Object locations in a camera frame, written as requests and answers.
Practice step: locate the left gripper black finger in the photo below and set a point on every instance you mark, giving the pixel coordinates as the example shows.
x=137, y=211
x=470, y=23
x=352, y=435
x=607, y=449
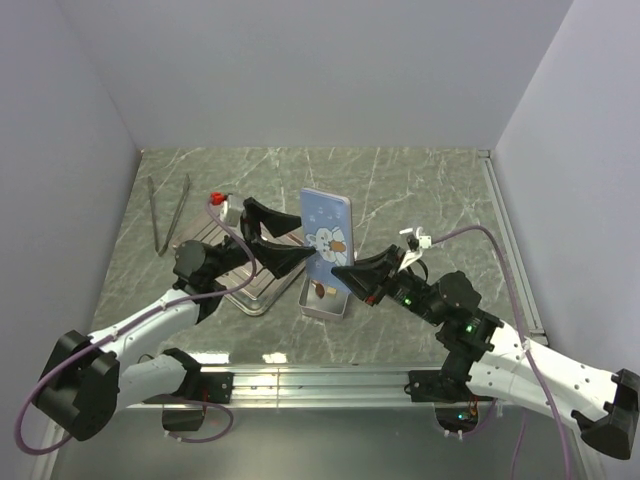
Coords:
x=255, y=215
x=280, y=260

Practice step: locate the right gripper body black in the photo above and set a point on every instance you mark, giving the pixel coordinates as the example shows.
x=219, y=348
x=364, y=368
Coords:
x=411, y=293

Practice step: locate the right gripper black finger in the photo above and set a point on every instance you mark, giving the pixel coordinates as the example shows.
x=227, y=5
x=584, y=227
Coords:
x=389, y=259
x=364, y=282

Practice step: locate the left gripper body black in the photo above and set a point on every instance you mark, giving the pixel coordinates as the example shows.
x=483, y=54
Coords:
x=233, y=254

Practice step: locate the metal tin box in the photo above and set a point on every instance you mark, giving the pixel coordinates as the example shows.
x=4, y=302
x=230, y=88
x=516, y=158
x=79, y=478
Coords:
x=330, y=307

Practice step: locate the metal tin lid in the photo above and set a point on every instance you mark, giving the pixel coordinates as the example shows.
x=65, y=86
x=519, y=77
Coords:
x=327, y=227

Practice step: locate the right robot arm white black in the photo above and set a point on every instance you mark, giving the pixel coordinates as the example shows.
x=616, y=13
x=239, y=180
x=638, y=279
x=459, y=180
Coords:
x=488, y=358

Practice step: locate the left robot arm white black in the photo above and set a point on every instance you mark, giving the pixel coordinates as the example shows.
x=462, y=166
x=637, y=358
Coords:
x=89, y=378

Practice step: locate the steel serving tray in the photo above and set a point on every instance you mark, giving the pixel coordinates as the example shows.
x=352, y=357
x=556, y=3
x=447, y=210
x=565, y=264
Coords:
x=257, y=297

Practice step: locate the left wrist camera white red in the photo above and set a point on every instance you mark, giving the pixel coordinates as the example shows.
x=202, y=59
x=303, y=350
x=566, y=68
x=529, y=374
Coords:
x=229, y=207

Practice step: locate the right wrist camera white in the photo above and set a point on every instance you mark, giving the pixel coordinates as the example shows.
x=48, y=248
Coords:
x=417, y=242

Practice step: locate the aluminium right side rail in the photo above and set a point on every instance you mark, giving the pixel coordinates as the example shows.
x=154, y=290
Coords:
x=525, y=295

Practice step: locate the aluminium rail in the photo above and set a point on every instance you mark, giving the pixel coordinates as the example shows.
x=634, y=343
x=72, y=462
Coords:
x=283, y=386
x=525, y=295

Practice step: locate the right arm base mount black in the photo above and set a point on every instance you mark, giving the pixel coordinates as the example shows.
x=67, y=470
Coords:
x=458, y=412

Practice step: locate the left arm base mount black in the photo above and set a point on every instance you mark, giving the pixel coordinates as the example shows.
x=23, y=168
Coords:
x=210, y=387

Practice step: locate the aluminium front rail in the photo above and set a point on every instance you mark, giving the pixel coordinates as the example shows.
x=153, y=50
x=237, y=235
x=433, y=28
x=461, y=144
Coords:
x=283, y=386

